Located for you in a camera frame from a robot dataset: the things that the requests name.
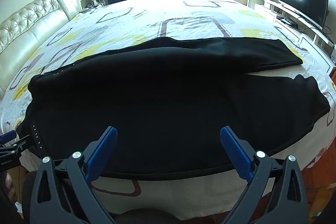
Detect black pants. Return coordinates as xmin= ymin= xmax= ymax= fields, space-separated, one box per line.
xmin=17 ymin=37 xmax=332 ymax=180

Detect patterned white bed sheet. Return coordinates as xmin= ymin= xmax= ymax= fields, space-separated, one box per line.
xmin=1 ymin=0 xmax=335 ymax=219

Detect white low tv stand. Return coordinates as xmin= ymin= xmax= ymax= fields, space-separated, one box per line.
xmin=255 ymin=0 xmax=335 ymax=48

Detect person dark trouser knees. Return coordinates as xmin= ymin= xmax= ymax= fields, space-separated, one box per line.
xmin=22 ymin=171 xmax=182 ymax=223

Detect cream tufted leather headboard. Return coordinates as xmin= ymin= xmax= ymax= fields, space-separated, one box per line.
xmin=1 ymin=0 xmax=81 ymax=96

